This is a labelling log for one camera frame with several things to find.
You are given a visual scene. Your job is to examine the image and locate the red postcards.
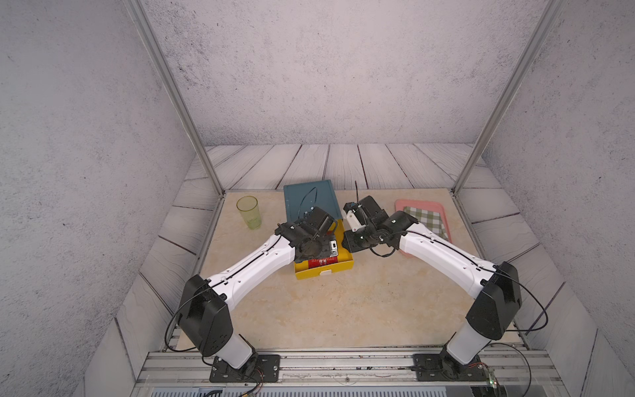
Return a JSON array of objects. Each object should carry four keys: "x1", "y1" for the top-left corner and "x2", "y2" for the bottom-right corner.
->
[{"x1": 309, "y1": 256, "x2": 338, "y2": 269}]

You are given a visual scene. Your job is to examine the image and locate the yellow top drawer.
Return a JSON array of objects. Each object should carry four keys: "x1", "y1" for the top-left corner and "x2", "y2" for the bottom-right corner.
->
[{"x1": 294, "y1": 219, "x2": 354, "y2": 280}]

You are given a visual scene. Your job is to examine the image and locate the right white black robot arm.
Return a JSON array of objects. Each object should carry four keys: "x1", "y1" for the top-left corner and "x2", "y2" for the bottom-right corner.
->
[{"x1": 342, "y1": 196, "x2": 529, "y2": 367}]

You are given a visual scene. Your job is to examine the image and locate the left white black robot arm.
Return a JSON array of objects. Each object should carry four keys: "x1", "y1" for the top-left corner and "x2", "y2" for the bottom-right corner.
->
[{"x1": 175, "y1": 207, "x2": 337, "y2": 376}]

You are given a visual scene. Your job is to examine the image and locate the teal drawer cabinet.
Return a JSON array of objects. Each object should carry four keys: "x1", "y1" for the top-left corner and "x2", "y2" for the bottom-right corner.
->
[{"x1": 283, "y1": 180, "x2": 342, "y2": 222}]

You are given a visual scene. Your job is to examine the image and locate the green checkered cloth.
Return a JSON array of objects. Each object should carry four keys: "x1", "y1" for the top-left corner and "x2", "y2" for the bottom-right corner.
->
[{"x1": 403, "y1": 207, "x2": 450, "y2": 241}]

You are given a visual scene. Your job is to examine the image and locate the pink plastic tray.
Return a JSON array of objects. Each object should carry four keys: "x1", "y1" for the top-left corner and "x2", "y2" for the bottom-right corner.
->
[{"x1": 395, "y1": 198, "x2": 452, "y2": 243}]

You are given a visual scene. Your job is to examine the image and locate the green translucent plastic cup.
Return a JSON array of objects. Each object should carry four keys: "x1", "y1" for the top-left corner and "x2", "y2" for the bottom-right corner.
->
[{"x1": 236, "y1": 195, "x2": 261, "y2": 230}]

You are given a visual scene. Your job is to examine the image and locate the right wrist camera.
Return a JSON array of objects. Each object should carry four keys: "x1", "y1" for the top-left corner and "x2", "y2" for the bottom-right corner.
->
[{"x1": 346, "y1": 210, "x2": 365, "y2": 233}]

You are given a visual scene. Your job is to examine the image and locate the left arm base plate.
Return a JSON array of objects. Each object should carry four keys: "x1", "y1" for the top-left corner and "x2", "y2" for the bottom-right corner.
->
[{"x1": 209, "y1": 354, "x2": 280, "y2": 383}]

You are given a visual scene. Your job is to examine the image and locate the aluminium front rail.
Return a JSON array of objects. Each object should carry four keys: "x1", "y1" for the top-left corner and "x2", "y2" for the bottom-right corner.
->
[{"x1": 136, "y1": 342, "x2": 568, "y2": 396}]

